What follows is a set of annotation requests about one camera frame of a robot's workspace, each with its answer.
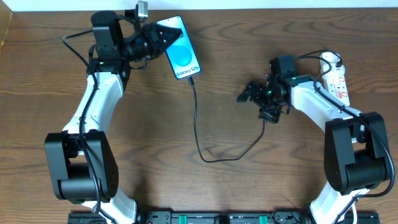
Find blue Galaxy smartphone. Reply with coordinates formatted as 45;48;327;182
156;16;201;80

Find black USB charging cable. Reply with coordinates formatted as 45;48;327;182
187;49;344;164

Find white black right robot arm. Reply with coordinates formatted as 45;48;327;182
237;55;396;223

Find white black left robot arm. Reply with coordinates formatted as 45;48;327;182
44;10;183;223

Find white power strip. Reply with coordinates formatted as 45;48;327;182
323;75;350;106

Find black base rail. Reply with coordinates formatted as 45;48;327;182
67;210;381;224

